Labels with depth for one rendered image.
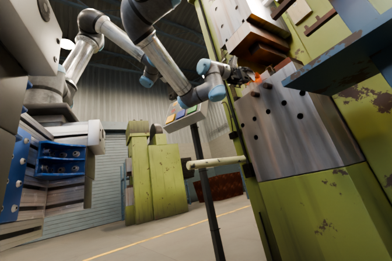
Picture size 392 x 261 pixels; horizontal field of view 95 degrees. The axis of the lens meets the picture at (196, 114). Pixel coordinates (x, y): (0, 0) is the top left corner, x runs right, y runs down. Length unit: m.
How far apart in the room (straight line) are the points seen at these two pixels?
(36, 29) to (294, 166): 0.85
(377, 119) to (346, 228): 0.42
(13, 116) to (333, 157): 0.82
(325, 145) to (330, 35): 0.53
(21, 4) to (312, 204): 0.91
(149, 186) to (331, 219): 4.95
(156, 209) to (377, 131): 5.00
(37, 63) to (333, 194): 0.86
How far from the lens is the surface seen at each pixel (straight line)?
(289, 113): 0.86
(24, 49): 0.31
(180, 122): 1.27
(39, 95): 0.79
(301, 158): 0.85
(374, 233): 0.83
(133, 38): 0.72
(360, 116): 0.98
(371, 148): 0.98
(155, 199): 5.41
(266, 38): 1.30
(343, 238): 0.87
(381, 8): 1.57
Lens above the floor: 0.49
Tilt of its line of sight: 23 degrees up
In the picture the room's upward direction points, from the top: 12 degrees counter-clockwise
